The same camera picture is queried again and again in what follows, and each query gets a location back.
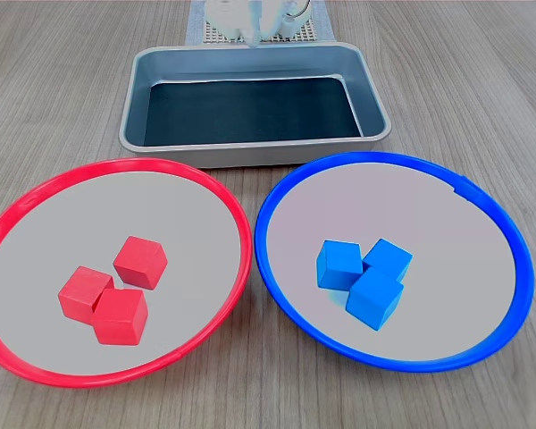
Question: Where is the red wooden cube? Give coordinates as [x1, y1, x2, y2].
[91, 288, 149, 347]
[57, 265, 115, 324]
[113, 235, 169, 291]

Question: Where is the black tray mat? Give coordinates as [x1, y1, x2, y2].
[142, 76, 364, 147]

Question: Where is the steel tray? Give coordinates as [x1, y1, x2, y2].
[118, 42, 393, 170]

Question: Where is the red-rimmed white plate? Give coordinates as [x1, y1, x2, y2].
[0, 156, 254, 389]

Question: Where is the blue wooden cube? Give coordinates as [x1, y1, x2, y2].
[345, 266, 406, 332]
[315, 240, 364, 290]
[361, 237, 415, 282]

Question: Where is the blue-rimmed white plate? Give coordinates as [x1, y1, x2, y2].
[253, 150, 536, 374]

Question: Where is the pale perforated base plate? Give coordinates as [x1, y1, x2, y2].
[203, 20, 318, 45]

